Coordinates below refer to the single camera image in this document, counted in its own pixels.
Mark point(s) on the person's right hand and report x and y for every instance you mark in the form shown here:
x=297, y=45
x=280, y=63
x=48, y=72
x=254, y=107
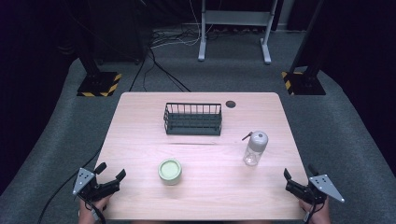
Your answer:
x=322, y=214

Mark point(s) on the person's left hand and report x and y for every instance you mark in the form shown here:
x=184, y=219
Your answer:
x=101, y=203

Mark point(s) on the black stand with striped base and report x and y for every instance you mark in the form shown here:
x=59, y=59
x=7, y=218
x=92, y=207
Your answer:
x=306, y=82
x=99, y=84

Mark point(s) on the black equipment case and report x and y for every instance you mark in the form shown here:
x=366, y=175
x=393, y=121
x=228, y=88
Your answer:
x=121, y=28

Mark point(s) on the white metal desk frame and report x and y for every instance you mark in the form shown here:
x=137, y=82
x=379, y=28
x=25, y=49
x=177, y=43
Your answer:
x=236, y=18

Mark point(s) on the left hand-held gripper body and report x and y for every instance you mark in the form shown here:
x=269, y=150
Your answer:
x=83, y=180

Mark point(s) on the round table grommet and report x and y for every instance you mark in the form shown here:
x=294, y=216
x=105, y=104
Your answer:
x=230, y=104

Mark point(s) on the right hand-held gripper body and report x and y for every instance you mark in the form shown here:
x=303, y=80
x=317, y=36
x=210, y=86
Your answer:
x=323, y=185

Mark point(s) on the green lidded jar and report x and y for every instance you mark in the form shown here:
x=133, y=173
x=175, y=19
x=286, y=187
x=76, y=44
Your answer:
x=170, y=170

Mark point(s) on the clear spray bottle grey cap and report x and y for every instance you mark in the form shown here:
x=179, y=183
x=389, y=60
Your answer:
x=257, y=144

